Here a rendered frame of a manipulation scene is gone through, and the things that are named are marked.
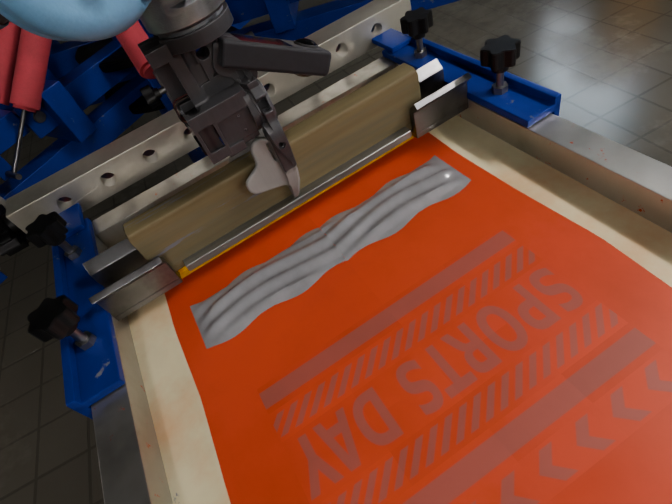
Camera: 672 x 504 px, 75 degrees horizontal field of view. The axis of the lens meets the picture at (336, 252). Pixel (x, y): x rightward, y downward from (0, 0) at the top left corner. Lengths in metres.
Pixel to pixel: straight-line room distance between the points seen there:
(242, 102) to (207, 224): 0.15
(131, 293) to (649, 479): 0.49
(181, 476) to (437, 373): 0.24
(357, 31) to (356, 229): 0.37
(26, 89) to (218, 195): 0.62
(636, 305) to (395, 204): 0.26
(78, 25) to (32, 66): 0.84
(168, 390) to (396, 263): 0.27
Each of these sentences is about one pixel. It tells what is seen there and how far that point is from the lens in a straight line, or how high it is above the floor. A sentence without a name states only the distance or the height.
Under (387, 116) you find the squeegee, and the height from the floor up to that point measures 1.02.
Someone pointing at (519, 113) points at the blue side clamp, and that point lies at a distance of 0.57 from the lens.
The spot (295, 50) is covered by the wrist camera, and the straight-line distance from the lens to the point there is 0.46.
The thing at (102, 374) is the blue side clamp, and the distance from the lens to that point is 0.50.
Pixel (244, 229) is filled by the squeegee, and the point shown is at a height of 1.00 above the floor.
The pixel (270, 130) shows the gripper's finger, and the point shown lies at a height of 1.10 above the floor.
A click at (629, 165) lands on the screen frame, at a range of 0.52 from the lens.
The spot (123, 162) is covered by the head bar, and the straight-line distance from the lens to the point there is 0.71.
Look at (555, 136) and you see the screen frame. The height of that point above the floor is 0.99.
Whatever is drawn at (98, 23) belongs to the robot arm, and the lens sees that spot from 0.24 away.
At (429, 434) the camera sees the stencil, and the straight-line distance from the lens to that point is 0.39.
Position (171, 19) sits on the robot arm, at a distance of 0.42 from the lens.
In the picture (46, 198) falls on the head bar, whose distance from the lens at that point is 0.73.
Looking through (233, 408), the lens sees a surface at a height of 0.96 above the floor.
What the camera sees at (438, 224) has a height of 0.96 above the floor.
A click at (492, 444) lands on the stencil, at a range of 0.39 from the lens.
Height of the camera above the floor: 1.33
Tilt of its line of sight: 47 degrees down
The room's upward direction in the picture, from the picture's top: 23 degrees counter-clockwise
